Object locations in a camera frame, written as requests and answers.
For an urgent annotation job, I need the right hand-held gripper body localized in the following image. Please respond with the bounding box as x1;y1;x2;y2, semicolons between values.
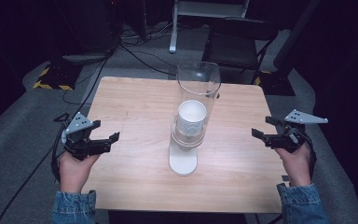
264;108;329;154

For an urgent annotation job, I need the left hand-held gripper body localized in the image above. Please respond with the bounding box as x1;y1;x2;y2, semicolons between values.
62;111;112;161

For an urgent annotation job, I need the person's right hand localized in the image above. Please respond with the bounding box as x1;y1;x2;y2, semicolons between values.
273;143;313;188

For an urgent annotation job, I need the person's left hand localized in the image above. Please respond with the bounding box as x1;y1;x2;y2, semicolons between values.
58;152;101;194

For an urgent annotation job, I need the black stand base striped edge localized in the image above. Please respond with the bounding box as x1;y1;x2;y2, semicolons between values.
32;63;84;91
254;70;296;97

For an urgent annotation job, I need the grey flat floor plate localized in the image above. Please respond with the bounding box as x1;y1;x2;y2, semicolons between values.
61;51;109;64

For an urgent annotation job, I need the stack of white paper cups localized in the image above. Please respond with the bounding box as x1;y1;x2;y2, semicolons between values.
174;99;208;138

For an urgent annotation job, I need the clear plastic cup dispenser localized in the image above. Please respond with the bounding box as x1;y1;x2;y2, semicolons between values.
168;61;222;176

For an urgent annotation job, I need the black folding chair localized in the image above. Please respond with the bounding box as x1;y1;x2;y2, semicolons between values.
200;18;279;86

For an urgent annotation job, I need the black slanted stand pole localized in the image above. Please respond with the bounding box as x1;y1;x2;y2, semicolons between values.
272;0;322;70

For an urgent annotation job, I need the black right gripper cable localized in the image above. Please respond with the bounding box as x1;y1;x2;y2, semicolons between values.
302;132;319;182

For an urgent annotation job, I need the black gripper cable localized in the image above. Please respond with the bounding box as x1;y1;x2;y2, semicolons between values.
0;122;73;224
302;132;319;182

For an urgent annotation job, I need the black floor cable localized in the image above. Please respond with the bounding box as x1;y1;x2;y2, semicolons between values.
117;41;179;77
62;50;115;106

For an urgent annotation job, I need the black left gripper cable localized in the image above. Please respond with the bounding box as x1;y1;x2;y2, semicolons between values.
0;122;73;224

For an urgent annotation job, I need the white desk frame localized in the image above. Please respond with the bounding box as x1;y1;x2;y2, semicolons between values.
168;0;251;54

